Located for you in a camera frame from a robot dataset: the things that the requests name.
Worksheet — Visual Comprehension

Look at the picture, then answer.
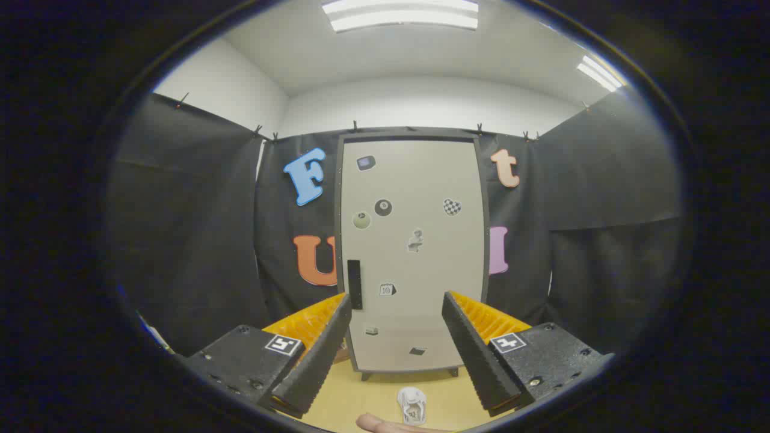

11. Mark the row of black cloth clips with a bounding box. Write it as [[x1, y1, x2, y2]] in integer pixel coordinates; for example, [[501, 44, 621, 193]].
[[176, 91, 591, 144]]

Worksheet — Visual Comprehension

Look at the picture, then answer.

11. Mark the narrow ceiling light panel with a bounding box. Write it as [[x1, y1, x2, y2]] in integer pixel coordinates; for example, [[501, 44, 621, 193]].
[[576, 55, 623, 93]]

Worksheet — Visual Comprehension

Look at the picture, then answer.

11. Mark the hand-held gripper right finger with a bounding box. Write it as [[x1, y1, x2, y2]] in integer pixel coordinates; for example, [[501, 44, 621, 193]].
[[441, 290, 615, 418]]

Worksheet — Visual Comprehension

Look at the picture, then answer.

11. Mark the black backdrop cloth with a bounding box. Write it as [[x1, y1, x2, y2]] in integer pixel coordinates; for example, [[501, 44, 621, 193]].
[[108, 84, 683, 361]]

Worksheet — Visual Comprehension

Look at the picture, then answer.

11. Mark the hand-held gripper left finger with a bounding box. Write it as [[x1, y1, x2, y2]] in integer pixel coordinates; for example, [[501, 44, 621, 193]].
[[179, 293, 353, 419]]

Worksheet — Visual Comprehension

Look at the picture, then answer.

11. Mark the wide ceiling light panel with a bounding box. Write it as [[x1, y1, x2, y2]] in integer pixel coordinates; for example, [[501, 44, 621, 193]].
[[322, 0, 480, 32]]

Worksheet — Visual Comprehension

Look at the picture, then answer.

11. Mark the white shoes pair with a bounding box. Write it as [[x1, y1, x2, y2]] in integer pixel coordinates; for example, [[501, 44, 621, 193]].
[[397, 387, 428, 426]]

